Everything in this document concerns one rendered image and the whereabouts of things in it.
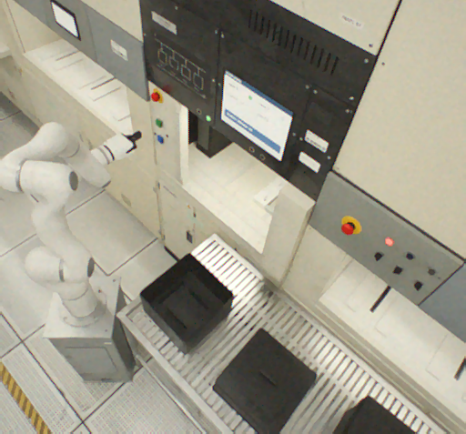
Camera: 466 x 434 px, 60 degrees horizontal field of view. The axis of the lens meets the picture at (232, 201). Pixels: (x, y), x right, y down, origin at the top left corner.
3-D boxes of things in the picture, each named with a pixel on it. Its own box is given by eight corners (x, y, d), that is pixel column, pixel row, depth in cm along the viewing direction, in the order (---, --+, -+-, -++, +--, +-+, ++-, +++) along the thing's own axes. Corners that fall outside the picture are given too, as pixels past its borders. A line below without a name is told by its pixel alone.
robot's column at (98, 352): (81, 383, 224) (41, 338, 164) (90, 333, 241) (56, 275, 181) (133, 382, 227) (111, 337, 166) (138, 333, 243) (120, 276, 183)
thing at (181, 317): (189, 269, 188) (189, 251, 174) (232, 310, 177) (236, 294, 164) (142, 309, 174) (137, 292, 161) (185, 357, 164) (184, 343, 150)
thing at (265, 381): (210, 388, 158) (212, 379, 147) (257, 332, 172) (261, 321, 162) (270, 445, 147) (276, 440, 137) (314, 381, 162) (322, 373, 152)
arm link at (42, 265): (84, 302, 155) (69, 273, 136) (35, 297, 155) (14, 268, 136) (92, 273, 163) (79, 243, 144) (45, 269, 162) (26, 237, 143)
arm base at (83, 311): (55, 327, 167) (42, 309, 152) (65, 284, 178) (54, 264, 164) (102, 327, 168) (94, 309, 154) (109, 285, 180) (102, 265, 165)
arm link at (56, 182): (56, 261, 153) (99, 266, 153) (45, 287, 144) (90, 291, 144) (25, 150, 121) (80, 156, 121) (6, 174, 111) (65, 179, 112)
